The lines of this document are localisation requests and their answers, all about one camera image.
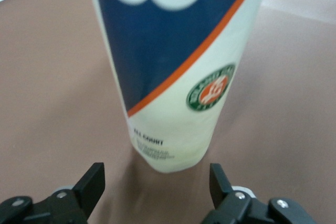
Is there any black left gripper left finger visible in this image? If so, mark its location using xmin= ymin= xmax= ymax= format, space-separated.
xmin=0 ymin=162 xmax=106 ymax=224

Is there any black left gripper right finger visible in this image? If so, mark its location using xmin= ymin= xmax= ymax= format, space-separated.
xmin=203 ymin=163 xmax=316 ymax=224

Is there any white blue tennis ball can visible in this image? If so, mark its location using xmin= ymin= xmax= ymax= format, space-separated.
xmin=86 ymin=0 xmax=272 ymax=174

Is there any brown table cover sheet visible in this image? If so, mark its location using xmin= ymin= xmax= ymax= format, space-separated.
xmin=0 ymin=0 xmax=336 ymax=224

